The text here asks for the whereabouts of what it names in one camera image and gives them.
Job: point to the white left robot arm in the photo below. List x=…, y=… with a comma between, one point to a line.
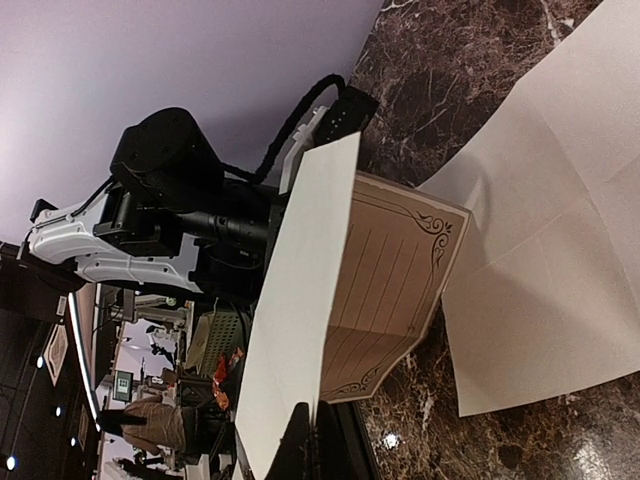
x=171, y=218

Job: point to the white letter sheet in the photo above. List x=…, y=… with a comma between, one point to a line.
x=355, y=278

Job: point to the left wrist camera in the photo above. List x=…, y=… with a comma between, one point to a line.
x=350, y=113

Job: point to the person in beige top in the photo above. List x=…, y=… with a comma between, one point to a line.
x=147, y=424

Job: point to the beige perforated crate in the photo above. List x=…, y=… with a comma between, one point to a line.
x=217, y=333

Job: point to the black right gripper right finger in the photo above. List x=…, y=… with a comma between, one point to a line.
x=344, y=447

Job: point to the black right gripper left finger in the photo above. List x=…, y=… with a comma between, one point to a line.
x=295, y=458

